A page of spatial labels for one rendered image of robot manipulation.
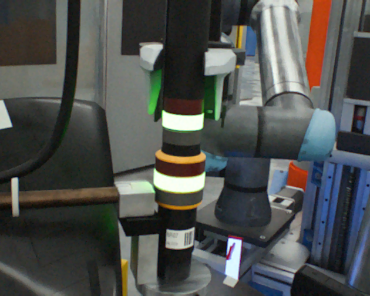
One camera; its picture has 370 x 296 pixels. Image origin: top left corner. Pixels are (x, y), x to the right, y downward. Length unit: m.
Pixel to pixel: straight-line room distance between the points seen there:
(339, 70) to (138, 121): 3.56
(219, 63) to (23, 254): 0.24
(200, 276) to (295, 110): 0.32
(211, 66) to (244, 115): 0.30
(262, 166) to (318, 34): 3.35
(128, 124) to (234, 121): 3.97
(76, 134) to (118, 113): 4.00
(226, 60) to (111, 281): 0.22
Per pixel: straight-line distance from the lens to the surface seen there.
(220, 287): 0.69
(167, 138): 0.39
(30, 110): 0.51
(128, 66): 4.50
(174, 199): 0.40
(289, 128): 0.67
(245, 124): 0.66
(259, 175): 1.21
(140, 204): 0.40
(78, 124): 0.52
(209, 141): 0.66
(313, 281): 0.67
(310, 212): 1.37
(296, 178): 4.48
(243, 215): 1.22
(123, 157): 4.66
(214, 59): 0.38
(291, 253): 1.34
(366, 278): 0.78
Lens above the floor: 1.54
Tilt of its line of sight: 15 degrees down
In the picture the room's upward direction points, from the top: 4 degrees clockwise
